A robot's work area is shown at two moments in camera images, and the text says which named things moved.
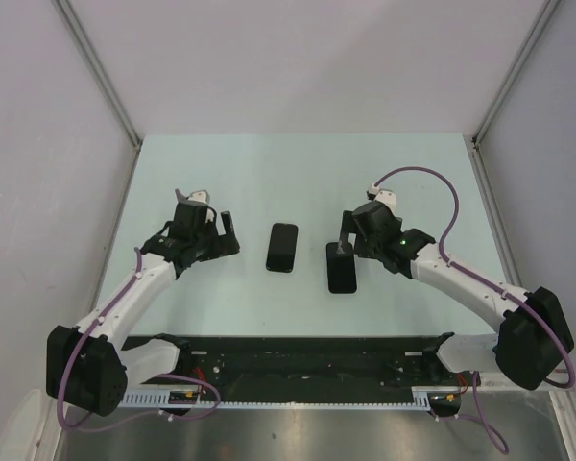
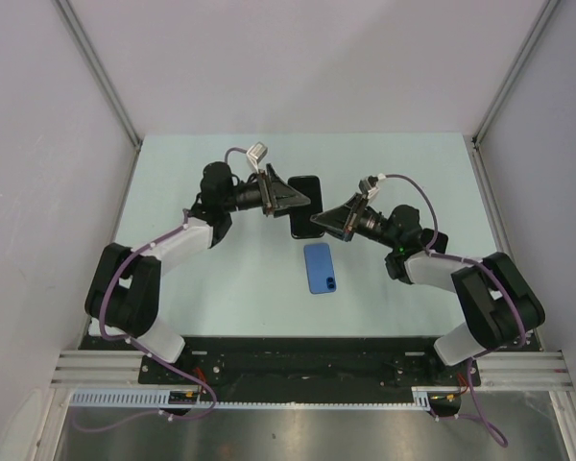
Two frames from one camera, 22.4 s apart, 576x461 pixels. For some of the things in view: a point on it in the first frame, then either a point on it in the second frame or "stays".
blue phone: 341,268 → 320,268
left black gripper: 223,245 → 275,195
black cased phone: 282,246 → 300,216
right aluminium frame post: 477,156 stays
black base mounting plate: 315,364 stays
